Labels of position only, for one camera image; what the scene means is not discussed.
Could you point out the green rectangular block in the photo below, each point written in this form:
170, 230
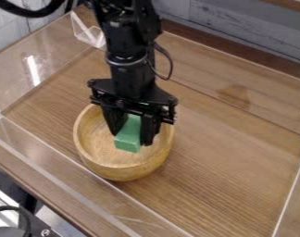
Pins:
127, 139

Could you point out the clear acrylic corner bracket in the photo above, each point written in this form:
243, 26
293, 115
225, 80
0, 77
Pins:
88, 35

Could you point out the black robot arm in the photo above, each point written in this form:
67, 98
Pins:
130, 24

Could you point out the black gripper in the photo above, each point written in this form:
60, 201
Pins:
130, 92

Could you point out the black metal table frame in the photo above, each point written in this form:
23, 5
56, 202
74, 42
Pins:
17, 212

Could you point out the brown wooden bowl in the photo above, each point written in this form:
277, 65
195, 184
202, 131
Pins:
115, 164

